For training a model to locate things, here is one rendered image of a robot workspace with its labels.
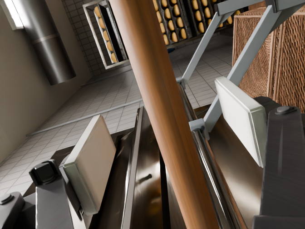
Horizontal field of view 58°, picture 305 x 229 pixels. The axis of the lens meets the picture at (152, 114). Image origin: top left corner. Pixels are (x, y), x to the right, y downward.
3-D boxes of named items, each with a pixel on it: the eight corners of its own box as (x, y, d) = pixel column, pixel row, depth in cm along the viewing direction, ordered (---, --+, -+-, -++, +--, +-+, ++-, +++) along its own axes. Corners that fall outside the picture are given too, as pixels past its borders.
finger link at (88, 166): (99, 213, 14) (85, 217, 14) (116, 150, 20) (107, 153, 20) (75, 162, 13) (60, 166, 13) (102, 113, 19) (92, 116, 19)
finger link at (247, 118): (248, 111, 12) (265, 106, 12) (213, 78, 18) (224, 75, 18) (260, 169, 13) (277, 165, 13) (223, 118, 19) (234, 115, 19)
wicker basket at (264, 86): (328, 115, 119) (264, 133, 121) (273, 85, 172) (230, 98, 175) (314, -1, 103) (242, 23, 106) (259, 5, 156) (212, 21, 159)
